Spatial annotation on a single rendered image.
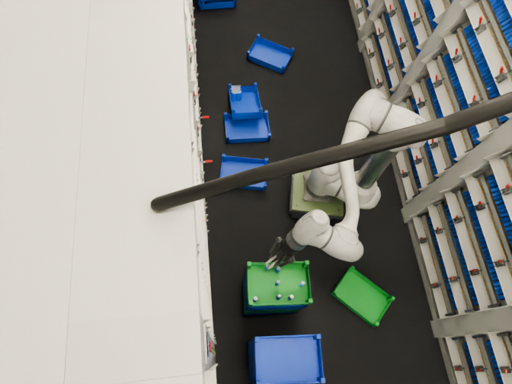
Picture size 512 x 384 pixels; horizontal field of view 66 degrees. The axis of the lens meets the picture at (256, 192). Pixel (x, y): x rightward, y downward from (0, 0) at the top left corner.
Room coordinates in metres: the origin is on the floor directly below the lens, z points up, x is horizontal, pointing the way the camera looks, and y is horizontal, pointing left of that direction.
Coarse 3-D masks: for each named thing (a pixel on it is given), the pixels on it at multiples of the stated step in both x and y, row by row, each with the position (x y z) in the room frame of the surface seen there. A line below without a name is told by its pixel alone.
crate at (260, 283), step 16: (256, 272) 0.42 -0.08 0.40; (272, 272) 0.44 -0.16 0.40; (288, 272) 0.45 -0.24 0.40; (304, 272) 0.47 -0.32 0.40; (256, 288) 0.34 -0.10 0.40; (272, 288) 0.36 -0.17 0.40; (288, 288) 0.38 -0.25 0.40; (304, 288) 0.39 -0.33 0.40; (256, 304) 0.26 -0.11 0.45; (272, 304) 0.28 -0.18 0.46; (288, 304) 0.29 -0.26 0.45; (304, 304) 0.31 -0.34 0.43
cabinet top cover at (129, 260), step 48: (96, 48) 0.53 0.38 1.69; (144, 48) 0.55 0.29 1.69; (96, 96) 0.41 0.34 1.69; (144, 96) 0.44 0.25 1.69; (96, 144) 0.31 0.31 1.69; (144, 144) 0.33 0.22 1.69; (96, 192) 0.22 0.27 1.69; (144, 192) 0.24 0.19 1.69; (96, 240) 0.14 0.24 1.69; (144, 240) 0.16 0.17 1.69; (192, 240) 0.17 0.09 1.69; (96, 288) 0.06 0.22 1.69; (144, 288) 0.08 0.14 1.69; (192, 288) 0.10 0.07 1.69
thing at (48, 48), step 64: (0, 0) 0.60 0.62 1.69; (64, 0) 0.63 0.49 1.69; (0, 64) 0.44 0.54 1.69; (64, 64) 0.47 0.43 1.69; (0, 128) 0.30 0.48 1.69; (64, 128) 0.33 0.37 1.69; (0, 192) 0.19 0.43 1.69; (64, 192) 0.21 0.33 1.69; (0, 256) 0.08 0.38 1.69; (64, 256) 0.10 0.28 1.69; (0, 320) -0.01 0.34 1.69; (64, 320) 0.01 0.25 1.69
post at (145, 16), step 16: (96, 0) 0.65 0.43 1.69; (112, 0) 0.66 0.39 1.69; (144, 0) 0.68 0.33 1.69; (160, 0) 0.69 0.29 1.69; (176, 0) 0.70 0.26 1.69; (96, 16) 0.61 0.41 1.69; (112, 16) 0.62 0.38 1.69; (128, 16) 0.63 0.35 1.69; (144, 16) 0.64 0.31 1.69; (160, 16) 0.65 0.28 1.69; (176, 16) 0.65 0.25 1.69; (192, 96) 0.65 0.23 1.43
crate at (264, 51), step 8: (256, 40) 2.23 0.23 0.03; (264, 40) 2.24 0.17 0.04; (256, 48) 2.18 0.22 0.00; (264, 48) 2.20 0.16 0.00; (272, 48) 2.21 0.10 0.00; (280, 48) 2.21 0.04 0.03; (288, 48) 2.20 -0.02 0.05; (248, 56) 2.05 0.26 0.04; (256, 56) 2.10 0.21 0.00; (264, 56) 2.12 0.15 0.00; (272, 56) 2.13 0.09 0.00; (280, 56) 2.15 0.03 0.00; (288, 56) 2.16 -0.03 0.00; (264, 64) 2.02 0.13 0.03; (272, 64) 2.02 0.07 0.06; (280, 64) 2.08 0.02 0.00; (280, 72) 2.00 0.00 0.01
